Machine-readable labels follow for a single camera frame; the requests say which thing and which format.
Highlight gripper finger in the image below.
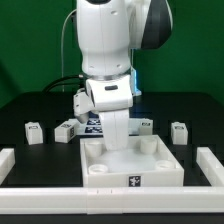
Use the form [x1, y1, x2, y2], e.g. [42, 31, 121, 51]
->
[99, 109, 129, 151]

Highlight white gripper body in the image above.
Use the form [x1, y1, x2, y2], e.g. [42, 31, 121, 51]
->
[73, 75, 133, 123]

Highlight white square table top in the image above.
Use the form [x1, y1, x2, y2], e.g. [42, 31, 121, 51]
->
[80, 135, 184, 188]

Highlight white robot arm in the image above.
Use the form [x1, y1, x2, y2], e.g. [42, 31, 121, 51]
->
[74, 0, 173, 150]

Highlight white base tag plate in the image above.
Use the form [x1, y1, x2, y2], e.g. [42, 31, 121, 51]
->
[67, 113, 154, 137]

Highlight white U-shaped obstacle fence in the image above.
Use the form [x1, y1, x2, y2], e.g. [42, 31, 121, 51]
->
[0, 147, 224, 214]

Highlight black cable bundle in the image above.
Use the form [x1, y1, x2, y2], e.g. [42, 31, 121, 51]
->
[42, 75, 84, 93]

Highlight grey cable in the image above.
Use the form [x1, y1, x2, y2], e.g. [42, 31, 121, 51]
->
[60, 9, 78, 93]

